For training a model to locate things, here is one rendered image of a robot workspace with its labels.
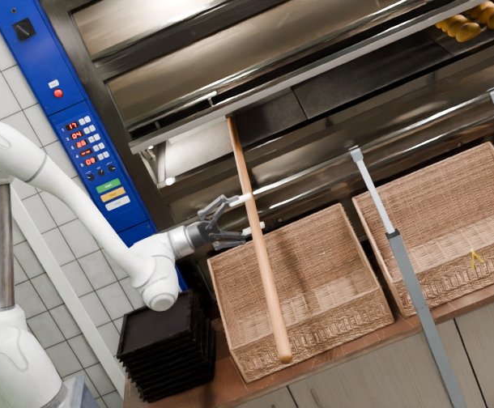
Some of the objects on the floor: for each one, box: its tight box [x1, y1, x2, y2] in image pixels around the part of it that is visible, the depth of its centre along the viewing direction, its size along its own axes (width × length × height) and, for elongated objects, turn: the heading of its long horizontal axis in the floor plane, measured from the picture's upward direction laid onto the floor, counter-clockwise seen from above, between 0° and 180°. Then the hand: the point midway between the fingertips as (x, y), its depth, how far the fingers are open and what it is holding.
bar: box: [152, 87, 494, 408], centre depth 285 cm, size 31×127×118 cm, turn 135°
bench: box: [123, 202, 494, 408], centre depth 314 cm, size 56×242×58 cm, turn 135°
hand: (251, 212), depth 258 cm, fingers open, 10 cm apart
